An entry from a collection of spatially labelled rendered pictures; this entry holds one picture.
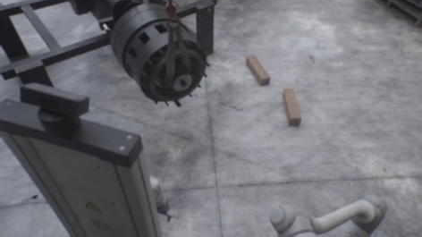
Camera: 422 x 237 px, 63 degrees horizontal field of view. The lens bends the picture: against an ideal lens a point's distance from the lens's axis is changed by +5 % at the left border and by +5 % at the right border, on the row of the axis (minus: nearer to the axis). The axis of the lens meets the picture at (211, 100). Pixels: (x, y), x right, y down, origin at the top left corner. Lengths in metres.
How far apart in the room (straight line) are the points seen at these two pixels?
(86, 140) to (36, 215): 2.15
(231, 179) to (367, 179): 1.08
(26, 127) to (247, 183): 2.12
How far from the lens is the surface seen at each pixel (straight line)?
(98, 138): 0.74
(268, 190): 2.72
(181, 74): 2.18
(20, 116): 0.85
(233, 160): 2.84
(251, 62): 3.62
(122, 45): 2.37
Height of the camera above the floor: 2.34
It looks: 45 degrees down
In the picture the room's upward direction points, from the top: 1 degrees clockwise
